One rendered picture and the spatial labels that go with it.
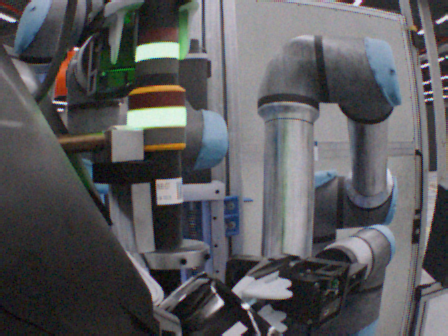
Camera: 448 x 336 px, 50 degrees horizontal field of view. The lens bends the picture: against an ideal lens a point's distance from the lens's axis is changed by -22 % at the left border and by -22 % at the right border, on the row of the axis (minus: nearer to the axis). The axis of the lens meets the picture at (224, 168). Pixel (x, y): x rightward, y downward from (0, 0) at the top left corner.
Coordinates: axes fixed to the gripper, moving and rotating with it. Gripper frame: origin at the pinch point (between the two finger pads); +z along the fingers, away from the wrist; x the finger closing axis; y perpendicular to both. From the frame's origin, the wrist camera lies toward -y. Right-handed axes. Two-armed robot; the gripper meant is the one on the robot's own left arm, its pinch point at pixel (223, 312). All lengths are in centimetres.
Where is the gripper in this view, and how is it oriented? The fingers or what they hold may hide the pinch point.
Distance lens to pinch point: 56.8
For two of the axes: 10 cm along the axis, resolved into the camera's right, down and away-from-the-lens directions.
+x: -0.4, 9.9, 1.3
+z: -6.3, 0.8, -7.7
